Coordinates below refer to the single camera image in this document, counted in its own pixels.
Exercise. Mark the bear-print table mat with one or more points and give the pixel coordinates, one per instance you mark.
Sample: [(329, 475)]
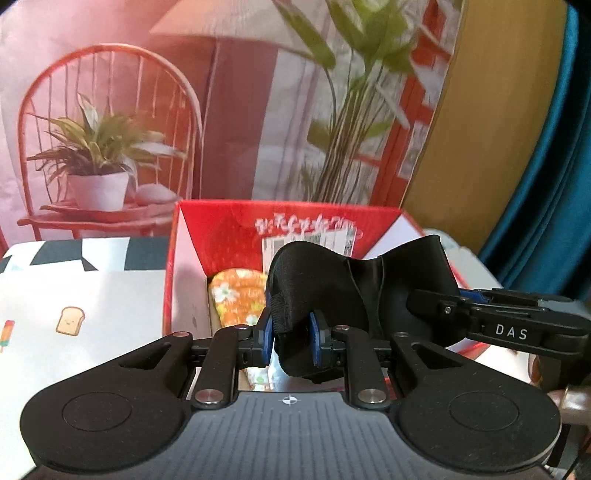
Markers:
[(92, 295)]

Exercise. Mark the printed room-scene wall backdrop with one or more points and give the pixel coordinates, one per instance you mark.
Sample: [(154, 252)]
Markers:
[(240, 115)]

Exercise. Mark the black eye mask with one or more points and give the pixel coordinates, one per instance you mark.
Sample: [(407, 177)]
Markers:
[(314, 277)]

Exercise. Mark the person's right hand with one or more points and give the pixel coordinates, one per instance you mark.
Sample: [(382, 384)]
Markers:
[(572, 404)]

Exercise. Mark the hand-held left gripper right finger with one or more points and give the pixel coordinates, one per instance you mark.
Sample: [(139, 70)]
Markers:
[(316, 339)]

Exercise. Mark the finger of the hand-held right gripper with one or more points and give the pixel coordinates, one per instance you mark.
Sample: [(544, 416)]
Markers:
[(475, 294), (434, 304)]

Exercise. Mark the yellow wooden board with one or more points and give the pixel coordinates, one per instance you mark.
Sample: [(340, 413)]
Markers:
[(498, 138)]

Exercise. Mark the red strawberry-print cardboard box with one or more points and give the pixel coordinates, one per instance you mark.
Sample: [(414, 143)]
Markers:
[(221, 226)]

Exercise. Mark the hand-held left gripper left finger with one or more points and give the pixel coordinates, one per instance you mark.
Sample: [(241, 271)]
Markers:
[(268, 337)]

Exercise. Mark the orange floral cloth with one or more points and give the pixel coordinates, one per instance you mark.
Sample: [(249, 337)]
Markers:
[(235, 295)]

